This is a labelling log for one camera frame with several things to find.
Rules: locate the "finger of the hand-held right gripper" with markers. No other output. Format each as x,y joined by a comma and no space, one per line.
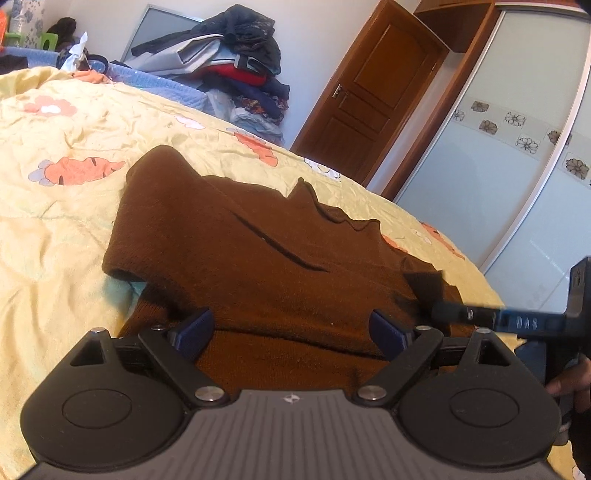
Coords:
455,313

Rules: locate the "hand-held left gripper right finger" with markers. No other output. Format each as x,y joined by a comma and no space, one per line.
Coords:
387,333

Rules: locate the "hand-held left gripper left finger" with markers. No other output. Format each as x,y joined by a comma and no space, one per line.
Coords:
197,326

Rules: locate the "brown knit sweater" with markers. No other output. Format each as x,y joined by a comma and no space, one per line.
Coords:
277,277

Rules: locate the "pile of mixed clothes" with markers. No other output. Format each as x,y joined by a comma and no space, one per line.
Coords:
231,60

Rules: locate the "person's right hand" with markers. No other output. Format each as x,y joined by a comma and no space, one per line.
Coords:
565,383

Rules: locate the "flower tile wardrobe sliding door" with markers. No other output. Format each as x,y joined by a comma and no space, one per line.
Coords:
554,221
466,147

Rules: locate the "yellow carrot print blanket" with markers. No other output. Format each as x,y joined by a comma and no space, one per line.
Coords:
69,230

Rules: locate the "brown wooden door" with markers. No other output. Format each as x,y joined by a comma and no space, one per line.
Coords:
374,92

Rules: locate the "blue quilted mattress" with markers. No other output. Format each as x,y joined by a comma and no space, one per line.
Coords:
152,85

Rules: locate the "white crumpled plastic bag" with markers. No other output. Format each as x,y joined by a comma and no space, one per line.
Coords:
74,53

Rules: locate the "grey framed panel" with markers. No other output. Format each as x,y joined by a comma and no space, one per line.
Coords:
154,27

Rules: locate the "green plastic stool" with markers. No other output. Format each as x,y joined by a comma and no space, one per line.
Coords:
47,41

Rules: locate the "dark cloth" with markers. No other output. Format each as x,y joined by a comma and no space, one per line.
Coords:
62,30

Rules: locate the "wooden wardrobe frame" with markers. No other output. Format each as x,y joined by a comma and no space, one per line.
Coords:
455,27

